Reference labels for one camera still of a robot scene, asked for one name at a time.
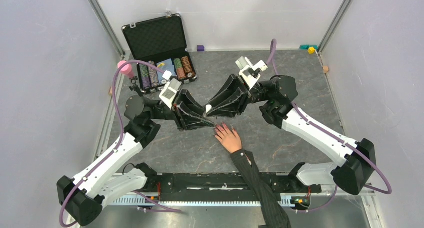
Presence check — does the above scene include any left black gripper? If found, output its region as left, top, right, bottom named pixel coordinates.
left=149, top=88, right=217, bottom=131

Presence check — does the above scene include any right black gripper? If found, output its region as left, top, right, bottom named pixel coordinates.
left=202, top=74, right=271, bottom=119

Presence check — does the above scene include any white nail polish cap brush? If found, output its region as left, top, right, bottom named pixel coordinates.
left=205, top=104, right=212, bottom=113

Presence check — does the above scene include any black pinstripe sleeve forearm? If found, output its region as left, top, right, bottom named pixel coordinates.
left=230, top=149, right=291, bottom=227

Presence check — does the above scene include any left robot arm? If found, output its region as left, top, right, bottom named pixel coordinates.
left=56, top=89, right=214, bottom=227

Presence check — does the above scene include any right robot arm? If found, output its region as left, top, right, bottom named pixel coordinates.
left=205, top=75, right=377, bottom=195

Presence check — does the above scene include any mannequin hand with red nails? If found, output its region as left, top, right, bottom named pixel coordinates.
left=214, top=123, right=242, bottom=153

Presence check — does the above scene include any black poker chip case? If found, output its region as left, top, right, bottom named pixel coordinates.
left=121, top=14, right=198, bottom=84

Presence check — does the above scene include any pink microphone on tripod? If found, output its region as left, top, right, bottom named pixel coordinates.
left=117, top=60, right=142, bottom=95

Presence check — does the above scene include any teal block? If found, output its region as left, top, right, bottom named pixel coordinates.
left=299, top=44, right=318, bottom=50

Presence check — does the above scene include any yellow cube in corner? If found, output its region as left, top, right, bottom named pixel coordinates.
left=307, top=46, right=316, bottom=54

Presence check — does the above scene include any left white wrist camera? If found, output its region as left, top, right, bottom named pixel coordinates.
left=159, top=70, right=181, bottom=109

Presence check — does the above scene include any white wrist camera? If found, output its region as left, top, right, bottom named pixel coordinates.
left=159, top=70, right=181, bottom=109
left=235, top=56, right=268, bottom=90

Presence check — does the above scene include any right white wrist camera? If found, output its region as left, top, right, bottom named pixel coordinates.
left=235, top=56, right=268, bottom=90

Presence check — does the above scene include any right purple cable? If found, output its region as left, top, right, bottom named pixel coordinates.
left=265, top=38, right=393, bottom=214

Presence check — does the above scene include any purple cable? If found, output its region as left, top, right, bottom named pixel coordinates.
left=265, top=38, right=393, bottom=214
left=58, top=60, right=186, bottom=228

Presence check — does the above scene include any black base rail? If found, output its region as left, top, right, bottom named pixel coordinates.
left=122, top=162, right=322, bottom=210

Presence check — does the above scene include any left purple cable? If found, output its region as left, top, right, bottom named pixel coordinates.
left=58, top=60, right=186, bottom=228

